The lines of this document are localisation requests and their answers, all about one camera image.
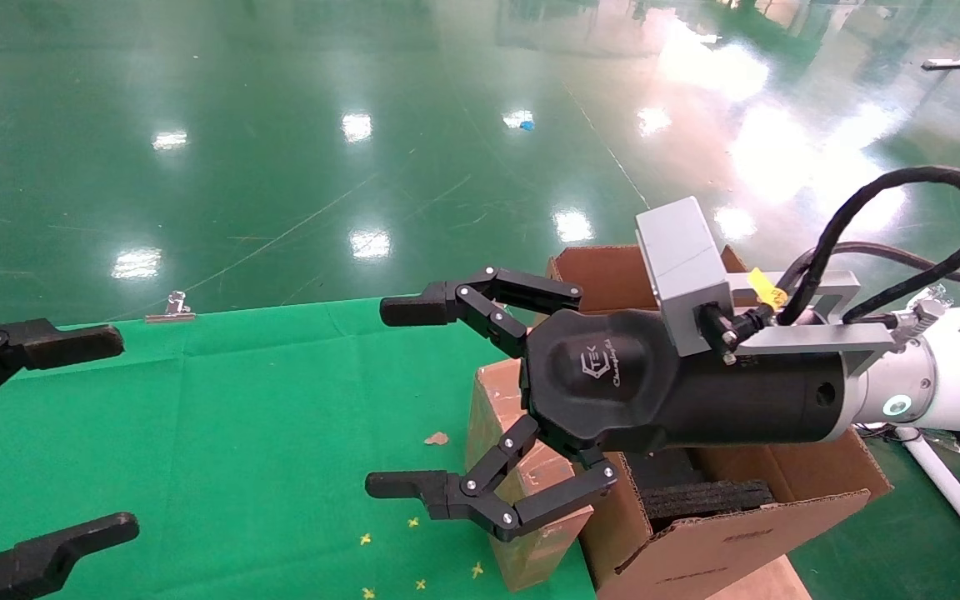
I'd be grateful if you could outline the yellow cable tag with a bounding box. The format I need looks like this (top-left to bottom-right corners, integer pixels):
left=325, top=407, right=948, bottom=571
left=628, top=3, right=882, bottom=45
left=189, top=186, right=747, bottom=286
left=747, top=267, right=789, bottom=308

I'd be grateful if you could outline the large open cardboard carton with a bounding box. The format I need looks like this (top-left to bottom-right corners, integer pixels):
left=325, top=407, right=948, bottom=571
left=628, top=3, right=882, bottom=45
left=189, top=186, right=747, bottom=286
left=547, top=244, right=894, bottom=600

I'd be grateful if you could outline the silver binder clip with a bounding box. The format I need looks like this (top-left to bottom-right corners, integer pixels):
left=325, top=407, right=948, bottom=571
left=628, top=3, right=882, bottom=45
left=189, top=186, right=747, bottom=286
left=145, top=291, right=197, bottom=323

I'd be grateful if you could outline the thin black cable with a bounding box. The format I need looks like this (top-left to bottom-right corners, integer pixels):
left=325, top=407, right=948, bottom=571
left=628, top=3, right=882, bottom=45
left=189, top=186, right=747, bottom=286
left=788, top=241, right=960, bottom=328

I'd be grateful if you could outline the flat black foam block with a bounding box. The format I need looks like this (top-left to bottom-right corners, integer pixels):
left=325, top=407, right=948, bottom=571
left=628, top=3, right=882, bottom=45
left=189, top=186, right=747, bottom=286
left=640, top=480, right=778, bottom=527

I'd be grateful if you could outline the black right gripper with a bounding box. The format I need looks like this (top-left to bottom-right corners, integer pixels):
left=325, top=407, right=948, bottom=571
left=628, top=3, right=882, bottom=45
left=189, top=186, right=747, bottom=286
left=365, top=267, right=861, bottom=543

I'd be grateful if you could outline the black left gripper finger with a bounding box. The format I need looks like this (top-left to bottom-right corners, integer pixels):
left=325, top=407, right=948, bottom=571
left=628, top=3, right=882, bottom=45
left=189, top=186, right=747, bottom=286
left=0, top=512, right=140, bottom=600
left=0, top=315, right=125, bottom=428

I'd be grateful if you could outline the black foam carton lining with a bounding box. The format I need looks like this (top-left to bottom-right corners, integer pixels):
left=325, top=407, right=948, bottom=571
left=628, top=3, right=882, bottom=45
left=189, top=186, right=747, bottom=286
left=626, top=450, right=703, bottom=489

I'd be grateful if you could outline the green table cloth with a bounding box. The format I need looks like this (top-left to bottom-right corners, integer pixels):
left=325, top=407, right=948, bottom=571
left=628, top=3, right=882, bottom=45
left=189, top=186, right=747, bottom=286
left=0, top=297, right=598, bottom=600

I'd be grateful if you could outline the small brown cardboard box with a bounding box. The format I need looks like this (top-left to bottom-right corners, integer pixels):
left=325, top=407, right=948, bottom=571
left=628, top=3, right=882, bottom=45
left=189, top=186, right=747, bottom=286
left=465, top=360, right=596, bottom=593

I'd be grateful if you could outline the white metal frame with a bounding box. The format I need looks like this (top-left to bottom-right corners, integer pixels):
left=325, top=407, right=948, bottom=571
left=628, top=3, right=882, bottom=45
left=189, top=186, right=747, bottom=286
left=899, top=427, right=960, bottom=581

